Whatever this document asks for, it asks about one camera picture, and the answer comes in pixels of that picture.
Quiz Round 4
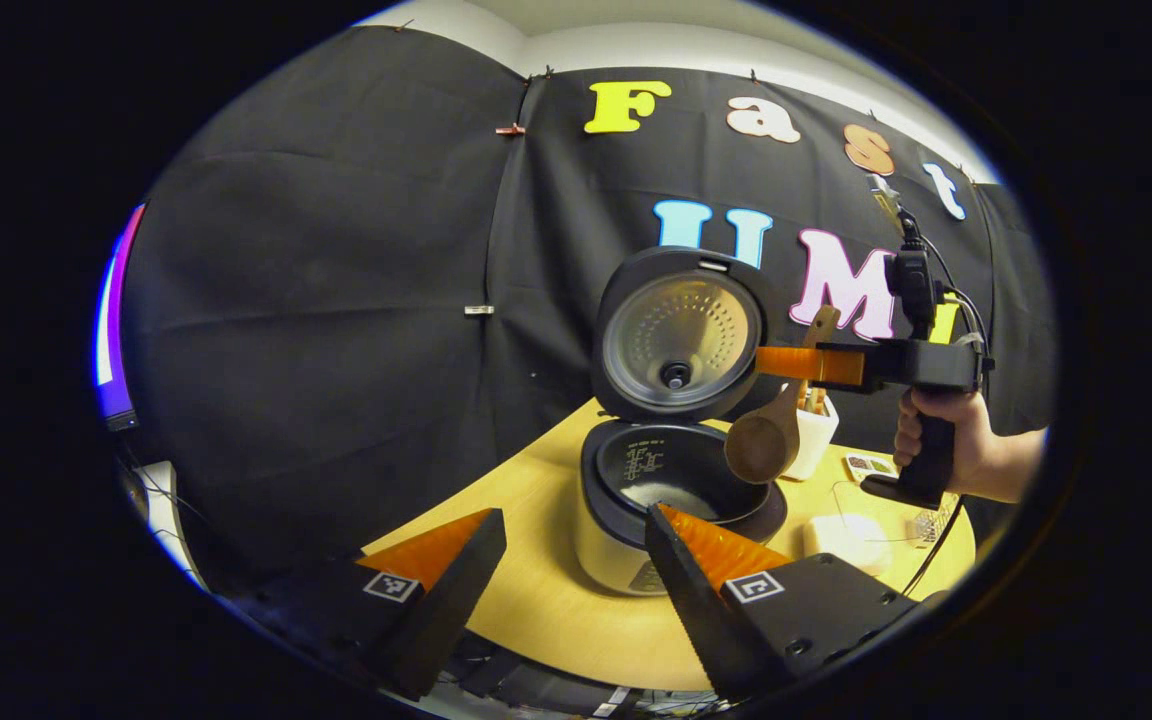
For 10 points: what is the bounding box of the black cable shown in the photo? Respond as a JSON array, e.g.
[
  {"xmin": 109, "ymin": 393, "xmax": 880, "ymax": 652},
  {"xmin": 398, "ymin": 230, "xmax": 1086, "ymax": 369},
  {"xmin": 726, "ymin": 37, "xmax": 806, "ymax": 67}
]
[{"xmin": 899, "ymin": 495, "xmax": 967, "ymax": 599}]

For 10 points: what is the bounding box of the white toaster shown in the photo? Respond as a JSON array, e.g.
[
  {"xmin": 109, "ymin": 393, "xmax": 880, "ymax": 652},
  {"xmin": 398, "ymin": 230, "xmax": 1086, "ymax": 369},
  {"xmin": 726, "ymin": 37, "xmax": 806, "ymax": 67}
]
[{"xmin": 781, "ymin": 385, "xmax": 840, "ymax": 482}]

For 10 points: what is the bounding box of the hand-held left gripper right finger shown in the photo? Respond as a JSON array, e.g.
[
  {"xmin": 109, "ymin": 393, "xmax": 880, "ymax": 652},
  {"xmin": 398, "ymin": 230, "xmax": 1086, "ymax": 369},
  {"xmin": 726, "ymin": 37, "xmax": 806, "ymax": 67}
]
[{"xmin": 644, "ymin": 503, "xmax": 922, "ymax": 701}]

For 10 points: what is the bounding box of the clear container of white rice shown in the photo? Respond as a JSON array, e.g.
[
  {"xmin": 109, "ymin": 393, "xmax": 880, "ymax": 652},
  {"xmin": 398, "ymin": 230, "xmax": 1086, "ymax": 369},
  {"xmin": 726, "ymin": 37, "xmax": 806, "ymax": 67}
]
[{"xmin": 802, "ymin": 483, "xmax": 937, "ymax": 579}]

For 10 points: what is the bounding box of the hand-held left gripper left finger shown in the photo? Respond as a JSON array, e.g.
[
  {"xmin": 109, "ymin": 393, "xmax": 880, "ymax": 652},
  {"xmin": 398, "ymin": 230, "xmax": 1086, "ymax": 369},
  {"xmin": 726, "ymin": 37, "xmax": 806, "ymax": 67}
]
[{"xmin": 236, "ymin": 508, "xmax": 509, "ymax": 701}]

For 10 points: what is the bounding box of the black rice cooker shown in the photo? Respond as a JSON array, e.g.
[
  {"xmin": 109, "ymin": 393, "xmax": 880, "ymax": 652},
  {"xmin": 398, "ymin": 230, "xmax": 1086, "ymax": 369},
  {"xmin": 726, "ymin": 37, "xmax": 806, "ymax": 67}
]
[{"xmin": 574, "ymin": 246, "xmax": 789, "ymax": 597}]

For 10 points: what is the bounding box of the lit computer monitor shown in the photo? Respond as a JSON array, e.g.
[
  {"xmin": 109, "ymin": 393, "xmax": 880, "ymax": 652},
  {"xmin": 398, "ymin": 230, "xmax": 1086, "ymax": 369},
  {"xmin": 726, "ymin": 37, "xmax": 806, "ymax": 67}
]
[{"xmin": 94, "ymin": 203, "xmax": 149, "ymax": 433}]

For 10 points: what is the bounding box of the white divided bean dish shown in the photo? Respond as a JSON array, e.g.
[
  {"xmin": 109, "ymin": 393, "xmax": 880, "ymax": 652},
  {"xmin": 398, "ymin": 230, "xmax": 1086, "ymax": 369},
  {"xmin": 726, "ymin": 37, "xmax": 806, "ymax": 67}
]
[{"xmin": 844, "ymin": 453, "xmax": 899, "ymax": 484}]

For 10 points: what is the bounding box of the metal wire chopstick holder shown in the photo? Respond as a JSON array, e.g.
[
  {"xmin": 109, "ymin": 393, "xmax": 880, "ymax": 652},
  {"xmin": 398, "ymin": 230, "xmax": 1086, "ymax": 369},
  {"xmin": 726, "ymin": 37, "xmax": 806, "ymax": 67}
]
[{"xmin": 911, "ymin": 500, "xmax": 957, "ymax": 546}]

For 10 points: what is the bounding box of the wooden spoon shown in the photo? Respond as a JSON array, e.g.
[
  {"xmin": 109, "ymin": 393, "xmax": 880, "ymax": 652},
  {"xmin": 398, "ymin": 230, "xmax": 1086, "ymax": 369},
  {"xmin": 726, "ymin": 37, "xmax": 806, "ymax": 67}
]
[{"xmin": 724, "ymin": 305, "xmax": 842, "ymax": 486}]

